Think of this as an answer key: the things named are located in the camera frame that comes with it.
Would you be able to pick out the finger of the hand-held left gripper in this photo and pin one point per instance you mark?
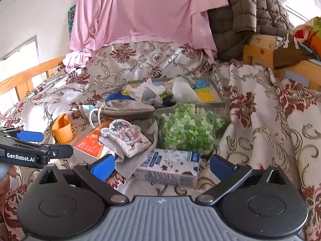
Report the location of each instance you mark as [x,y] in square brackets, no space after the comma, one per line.
[31,136]

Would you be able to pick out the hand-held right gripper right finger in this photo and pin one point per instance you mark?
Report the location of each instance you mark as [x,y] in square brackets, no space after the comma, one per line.
[222,166]

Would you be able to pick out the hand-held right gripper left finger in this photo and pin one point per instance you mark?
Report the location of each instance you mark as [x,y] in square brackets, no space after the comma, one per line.
[102,167]

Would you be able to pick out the orange plastic cup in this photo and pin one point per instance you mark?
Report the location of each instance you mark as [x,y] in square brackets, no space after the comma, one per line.
[62,133]

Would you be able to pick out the sparkly cartoon character pouch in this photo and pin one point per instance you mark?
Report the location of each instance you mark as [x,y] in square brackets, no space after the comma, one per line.
[128,138]

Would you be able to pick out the grey cloth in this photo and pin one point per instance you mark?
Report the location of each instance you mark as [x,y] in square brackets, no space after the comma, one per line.
[148,130]

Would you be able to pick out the white blue tissue packet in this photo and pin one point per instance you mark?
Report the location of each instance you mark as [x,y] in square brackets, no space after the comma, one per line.
[84,110]

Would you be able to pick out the grey tray with colourful picture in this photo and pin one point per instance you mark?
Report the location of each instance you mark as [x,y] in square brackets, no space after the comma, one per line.
[208,94]

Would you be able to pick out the clear plastic bag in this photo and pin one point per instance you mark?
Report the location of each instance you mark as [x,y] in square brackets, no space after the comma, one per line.
[183,91]

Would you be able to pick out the person's left hand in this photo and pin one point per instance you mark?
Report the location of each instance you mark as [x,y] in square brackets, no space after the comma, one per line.
[7,178]

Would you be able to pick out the orange and white box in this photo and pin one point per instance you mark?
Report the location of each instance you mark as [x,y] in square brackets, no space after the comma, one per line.
[90,144]

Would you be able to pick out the bag of green white pieces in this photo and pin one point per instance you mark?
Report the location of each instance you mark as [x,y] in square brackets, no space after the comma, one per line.
[188,130]

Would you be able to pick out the white blue milk carton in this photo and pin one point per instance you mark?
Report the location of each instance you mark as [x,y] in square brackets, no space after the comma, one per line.
[170,167]

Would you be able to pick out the floral satin blanket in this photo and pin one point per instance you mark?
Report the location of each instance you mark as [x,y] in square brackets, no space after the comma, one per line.
[260,120]

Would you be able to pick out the dark blue bag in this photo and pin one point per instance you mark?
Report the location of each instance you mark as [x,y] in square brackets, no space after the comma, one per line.
[114,97]

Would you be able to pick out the olive cloth with white print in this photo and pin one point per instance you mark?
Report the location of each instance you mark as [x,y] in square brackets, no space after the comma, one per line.
[288,55]

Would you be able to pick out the brown quilted jacket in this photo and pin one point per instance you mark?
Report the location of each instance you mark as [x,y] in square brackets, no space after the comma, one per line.
[250,10]

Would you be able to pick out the pink hanging sheet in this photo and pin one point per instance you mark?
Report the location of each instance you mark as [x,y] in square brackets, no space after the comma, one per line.
[140,12]

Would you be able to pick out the colourful patterned cloth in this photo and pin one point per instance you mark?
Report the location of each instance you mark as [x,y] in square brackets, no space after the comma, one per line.
[312,35]

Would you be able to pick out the wooden bed rail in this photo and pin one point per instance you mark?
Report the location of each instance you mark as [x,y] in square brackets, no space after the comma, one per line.
[27,76]

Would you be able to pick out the teal wall poster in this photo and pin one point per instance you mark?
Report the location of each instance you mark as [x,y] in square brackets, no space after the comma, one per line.
[71,15]

